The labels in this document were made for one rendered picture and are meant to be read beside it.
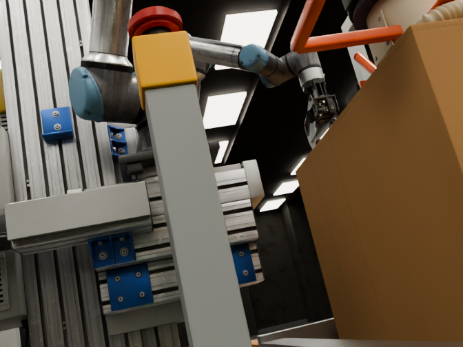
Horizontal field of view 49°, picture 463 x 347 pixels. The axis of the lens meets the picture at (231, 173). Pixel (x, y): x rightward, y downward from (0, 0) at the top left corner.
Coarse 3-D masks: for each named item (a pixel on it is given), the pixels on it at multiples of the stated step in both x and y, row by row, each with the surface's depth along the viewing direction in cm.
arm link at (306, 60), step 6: (288, 54) 160; (294, 54) 158; (300, 54) 157; (306, 54) 156; (312, 54) 156; (288, 60) 159; (294, 60) 158; (300, 60) 157; (306, 60) 156; (312, 60) 156; (318, 60) 158; (294, 66) 159; (300, 66) 157; (306, 66) 155; (312, 66) 155; (318, 66) 156; (294, 72) 160
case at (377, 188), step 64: (384, 64) 70; (448, 64) 61; (384, 128) 73; (448, 128) 58; (320, 192) 104; (384, 192) 76; (448, 192) 60; (320, 256) 111; (384, 256) 80; (448, 256) 63; (384, 320) 84; (448, 320) 65
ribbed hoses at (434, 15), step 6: (462, 0) 77; (438, 6) 76; (444, 6) 76; (450, 6) 75; (456, 6) 76; (462, 6) 76; (432, 12) 76; (438, 12) 75; (444, 12) 75; (450, 12) 75; (456, 12) 76; (462, 12) 76; (426, 18) 76; (432, 18) 76; (438, 18) 75; (444, 18) 75; (450, 18) 75; (456, 18) 76
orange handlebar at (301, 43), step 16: (320, 0) 74; (448, 0) 83; (304, 16) 79; (304, 32) 82; (352, 32) 89; (368, 32) 90; (384, 32) 90; (400, 32) 90; (304, 48) 88; (320, 48) 89; (336, 48) 90
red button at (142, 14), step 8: (144, 8) 63; (152, 8) 62; (160, 8) 62; (168, 8) 63; (136, 16) 62; (144, 16) 62; (152, 16) 62; (160, 16) 62; (168, 16) 63; (176, 16) 63; (128, 24) 64; (136, 24) 63; (144, 24) 62; (152, 24) 63; (160, 24) 63; (168, 24) 63; (176, 24) 64; (128, 32) 64; (136, 32) 63; (144, 32) 64; (152, 32) 63; (160, 32) 63
